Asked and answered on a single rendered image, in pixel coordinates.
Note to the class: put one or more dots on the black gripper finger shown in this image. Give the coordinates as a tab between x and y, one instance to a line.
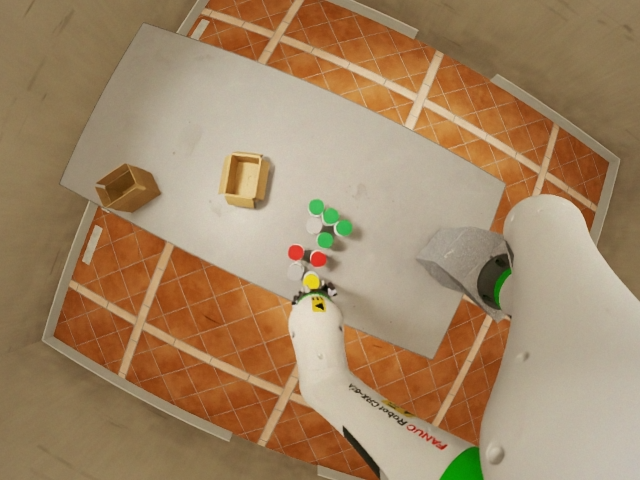
295	298
329	288

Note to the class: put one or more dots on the white bottle with yellow cap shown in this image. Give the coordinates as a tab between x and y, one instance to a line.
311	279

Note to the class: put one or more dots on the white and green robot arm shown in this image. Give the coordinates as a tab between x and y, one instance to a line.
566	401

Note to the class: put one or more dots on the white bottle with green cap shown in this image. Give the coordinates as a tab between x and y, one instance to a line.
316	206
342	228
330	216

